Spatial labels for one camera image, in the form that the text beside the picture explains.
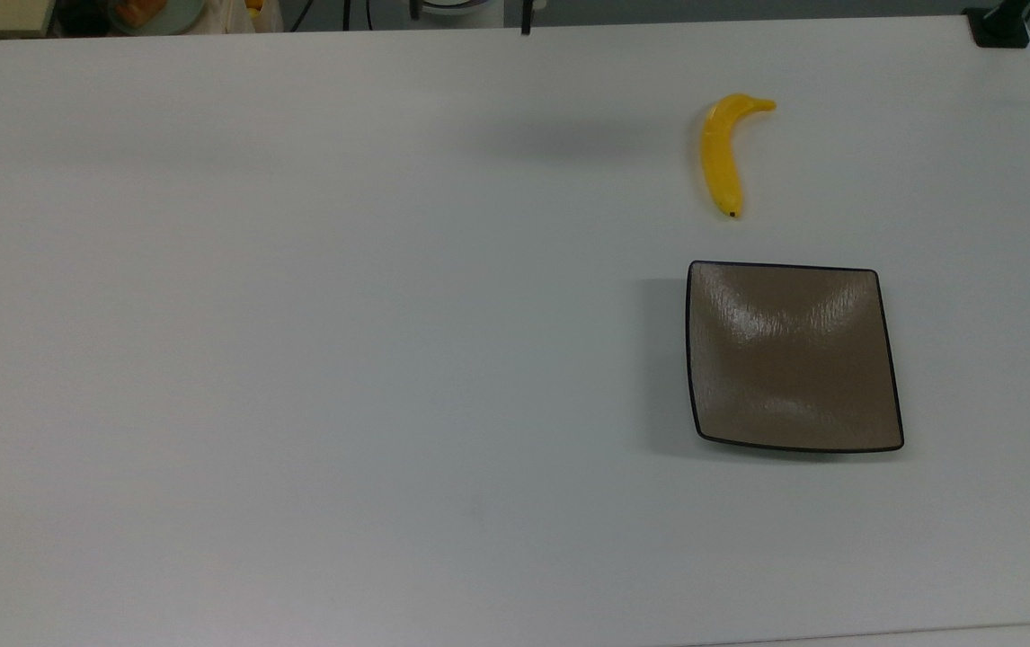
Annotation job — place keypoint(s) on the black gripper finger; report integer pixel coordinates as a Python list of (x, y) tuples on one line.
[(526, 18)]

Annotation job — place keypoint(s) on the yellow banana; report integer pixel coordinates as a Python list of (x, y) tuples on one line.
[(718, 153)]

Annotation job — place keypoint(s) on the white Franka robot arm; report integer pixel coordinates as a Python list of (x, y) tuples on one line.
[(459, 9)]

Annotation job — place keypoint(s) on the square brown ceramic plate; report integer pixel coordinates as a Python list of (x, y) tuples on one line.
[(794, 359)]

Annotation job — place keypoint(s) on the small yellow object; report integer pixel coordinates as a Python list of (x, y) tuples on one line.
[(254, 7)]

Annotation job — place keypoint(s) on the grey bowl with orange food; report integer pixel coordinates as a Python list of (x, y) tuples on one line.
[(155, 13)]

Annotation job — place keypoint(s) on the black table clamp mount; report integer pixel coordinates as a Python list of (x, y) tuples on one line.
[(1000, 29)]

